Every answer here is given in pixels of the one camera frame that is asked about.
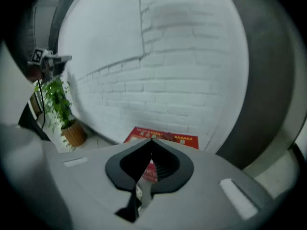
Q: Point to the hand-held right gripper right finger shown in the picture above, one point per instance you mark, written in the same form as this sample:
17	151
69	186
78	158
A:
204	188

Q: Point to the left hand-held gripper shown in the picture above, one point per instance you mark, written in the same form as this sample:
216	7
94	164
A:
38	56

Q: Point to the red fire extinguisher box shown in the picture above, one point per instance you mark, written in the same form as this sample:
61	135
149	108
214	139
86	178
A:
168	138

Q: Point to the green leafy plant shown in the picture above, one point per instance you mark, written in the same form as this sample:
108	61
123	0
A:
57	102

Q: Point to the person's left forearm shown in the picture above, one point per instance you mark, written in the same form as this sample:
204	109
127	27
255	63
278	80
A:
34	73

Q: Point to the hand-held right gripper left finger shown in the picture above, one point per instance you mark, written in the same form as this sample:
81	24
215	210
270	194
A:
86	188

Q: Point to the ribbed wooden plant pot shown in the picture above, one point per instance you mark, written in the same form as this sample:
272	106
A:
74	134

